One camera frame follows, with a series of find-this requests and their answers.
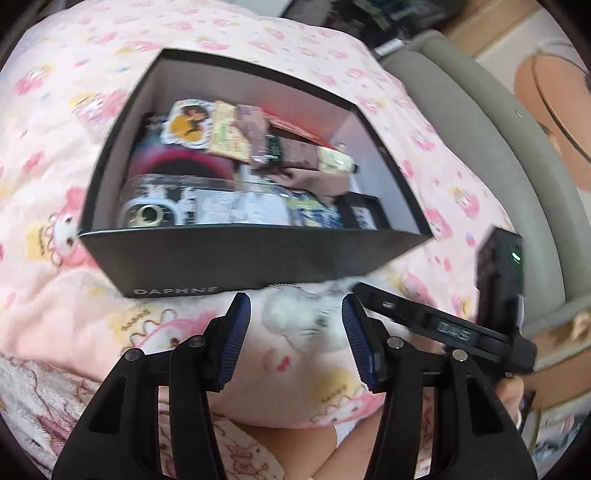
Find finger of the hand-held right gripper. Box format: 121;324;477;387
353;282;435;341

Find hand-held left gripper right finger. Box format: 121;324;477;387
341;292;539;480

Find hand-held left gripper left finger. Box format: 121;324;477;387
52;292;252;480

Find white fluffy puff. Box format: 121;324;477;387
262;277;366;352

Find brown green cream tube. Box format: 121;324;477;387
259;134;360;175

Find red printed envelope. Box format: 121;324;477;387
261;108;340;151

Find cartoon sticker pack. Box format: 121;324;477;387
164;100;218;149

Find person's right hand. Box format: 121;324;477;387
496;370;527;429

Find blue patterned packet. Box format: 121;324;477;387
286;193;345;228

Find white printed paper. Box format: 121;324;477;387
196;190;294;227

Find round pink black case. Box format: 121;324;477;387
131;138;236;183

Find pink floral pajama clothing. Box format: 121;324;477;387
0;355;241;480

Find yellow printed card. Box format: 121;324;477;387
205;100;252;163

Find pink cartoon printed blanket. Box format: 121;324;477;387
0;0;527;430

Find dark cluttered goods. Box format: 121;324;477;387
281;0;448;56

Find black picture frame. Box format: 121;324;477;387
337;194;382;230

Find white instant camera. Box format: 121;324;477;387
117;187;201;229

